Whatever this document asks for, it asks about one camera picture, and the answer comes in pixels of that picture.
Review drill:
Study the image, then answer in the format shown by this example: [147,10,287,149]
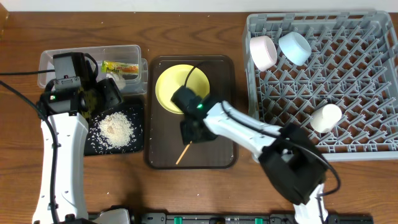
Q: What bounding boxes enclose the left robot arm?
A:
[32,78,123,223]

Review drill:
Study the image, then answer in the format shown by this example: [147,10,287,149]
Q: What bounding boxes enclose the green orange snack wrapper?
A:
[101,60,139,75]

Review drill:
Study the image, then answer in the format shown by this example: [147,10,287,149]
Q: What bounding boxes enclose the light blue bowl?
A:
[278,32,312,66]

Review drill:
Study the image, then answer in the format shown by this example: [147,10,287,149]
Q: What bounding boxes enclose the white tissue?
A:
[106,73,126,90]

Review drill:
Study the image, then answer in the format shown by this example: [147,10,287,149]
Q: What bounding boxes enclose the black plastic waste tray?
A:
[83,96,146,157]

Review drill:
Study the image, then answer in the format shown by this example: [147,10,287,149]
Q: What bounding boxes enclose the grey plastic dishwasher rack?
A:
[243,11,397,161]

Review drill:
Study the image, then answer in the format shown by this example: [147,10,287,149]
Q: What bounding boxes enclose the white rice pile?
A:
[88,108,144,153]

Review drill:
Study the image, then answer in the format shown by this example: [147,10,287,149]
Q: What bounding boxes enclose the wooden chopstick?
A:
[175,141,192,165]

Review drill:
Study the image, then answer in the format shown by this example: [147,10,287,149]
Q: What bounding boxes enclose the brown plastic serving tray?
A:
[144,55,238,170]

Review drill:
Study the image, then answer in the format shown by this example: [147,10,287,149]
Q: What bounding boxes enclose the pale pink bowl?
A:
[249,35,277,72]

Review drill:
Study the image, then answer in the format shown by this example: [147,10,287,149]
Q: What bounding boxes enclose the clear plastic waste bin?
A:
[39,45,148,95]

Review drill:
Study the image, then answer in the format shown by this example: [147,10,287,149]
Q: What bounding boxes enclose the yellow round plate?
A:
[155,64,210,114]

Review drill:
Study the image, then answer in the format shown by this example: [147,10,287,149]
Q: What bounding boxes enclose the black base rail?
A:
[88,212,374,224]

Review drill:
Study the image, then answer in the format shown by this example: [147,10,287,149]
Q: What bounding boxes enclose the small white cup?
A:
[310,104,343,133]

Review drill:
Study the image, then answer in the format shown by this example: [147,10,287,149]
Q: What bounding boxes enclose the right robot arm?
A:
[171,86,330,223]

